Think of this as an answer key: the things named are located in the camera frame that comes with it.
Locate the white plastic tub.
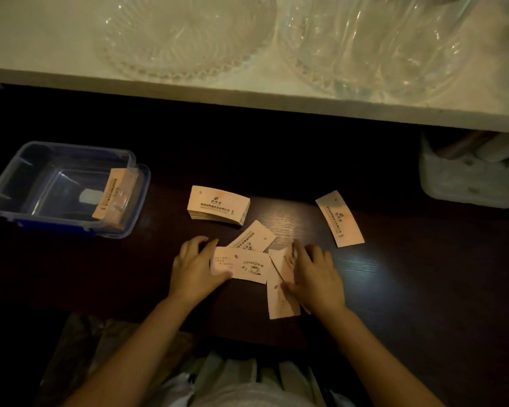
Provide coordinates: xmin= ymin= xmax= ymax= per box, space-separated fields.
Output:
xmin=419 ymin=132 xmax=509 ymax=209

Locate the clear glass bowl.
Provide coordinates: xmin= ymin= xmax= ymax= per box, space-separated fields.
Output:
xmin=278 ymin=0 xmax=482 ymax=102

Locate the pink card with cup print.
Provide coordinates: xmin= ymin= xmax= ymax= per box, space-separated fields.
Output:
xmin=211 ymin=246 xmax=273 ymax=285

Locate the person's left forearm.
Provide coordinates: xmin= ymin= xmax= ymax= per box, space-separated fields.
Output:
xmin=61 ymin=295 xmax=201 ymax=407

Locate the clear blue-rimmed plastic container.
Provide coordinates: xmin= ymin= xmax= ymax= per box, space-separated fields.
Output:
xmin=0 ymin=141 xmax=152 ymax=239

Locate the stack of pink cards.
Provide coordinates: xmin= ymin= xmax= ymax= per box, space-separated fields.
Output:
xmin=187 ymin=185 xmax=251 ymax=227

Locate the small pink paper card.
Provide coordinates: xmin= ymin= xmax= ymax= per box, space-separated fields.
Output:
xmin=268 ymin=247 xmax=298 ymax=283

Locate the person's white garment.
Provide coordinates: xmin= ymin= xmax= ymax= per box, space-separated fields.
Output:
xmin=153 ymin=351 xmax=357 ymax=407

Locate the person's right forearm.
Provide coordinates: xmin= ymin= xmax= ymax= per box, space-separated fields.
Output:
xmin=317 ymin=306 xmax=447 ymax=407

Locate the white shelf board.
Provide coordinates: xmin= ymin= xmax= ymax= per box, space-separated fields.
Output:
xmin=0 ymin=0 xmax=509 ymax=135

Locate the person's left hand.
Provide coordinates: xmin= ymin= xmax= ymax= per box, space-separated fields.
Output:
xmin=168 ymin=236 xmax=234 ymax=308

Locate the clear glass plate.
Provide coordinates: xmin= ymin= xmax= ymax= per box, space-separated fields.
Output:
xmin=95 ymin=0 xmax=277 ymax=83

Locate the person's right hand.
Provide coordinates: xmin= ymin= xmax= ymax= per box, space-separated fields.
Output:
xmin=281 ymin=240 xmax=348 ymax=319

